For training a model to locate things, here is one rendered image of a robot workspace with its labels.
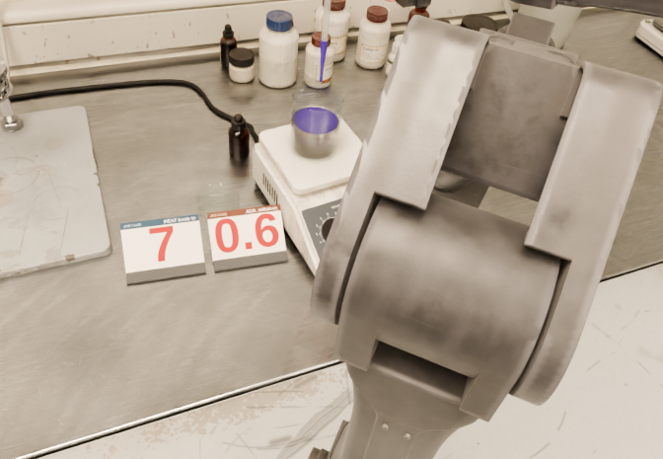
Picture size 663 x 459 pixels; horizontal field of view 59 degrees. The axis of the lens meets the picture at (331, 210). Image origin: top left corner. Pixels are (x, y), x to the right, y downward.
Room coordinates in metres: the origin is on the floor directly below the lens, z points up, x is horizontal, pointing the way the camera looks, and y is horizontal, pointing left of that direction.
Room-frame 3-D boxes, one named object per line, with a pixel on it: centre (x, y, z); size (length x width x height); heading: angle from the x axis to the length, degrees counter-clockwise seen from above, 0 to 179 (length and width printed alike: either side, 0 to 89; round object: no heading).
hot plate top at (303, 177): (0.57, 0.03, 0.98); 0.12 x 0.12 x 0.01; 34
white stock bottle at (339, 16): (0.95, 0.04, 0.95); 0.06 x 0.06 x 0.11
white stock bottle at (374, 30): (0.95, -0.03, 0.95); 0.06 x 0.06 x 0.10
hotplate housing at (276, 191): (0.55, 0.01, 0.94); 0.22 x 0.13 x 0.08; 34
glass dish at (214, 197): (0.53, 0.15, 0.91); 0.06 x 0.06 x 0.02
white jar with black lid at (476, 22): (1.01, -0.22, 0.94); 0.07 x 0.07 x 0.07
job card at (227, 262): (0.47, 0.10, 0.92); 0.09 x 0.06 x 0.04; 111
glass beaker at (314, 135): (0.58, 0.03, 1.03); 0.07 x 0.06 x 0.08; 122
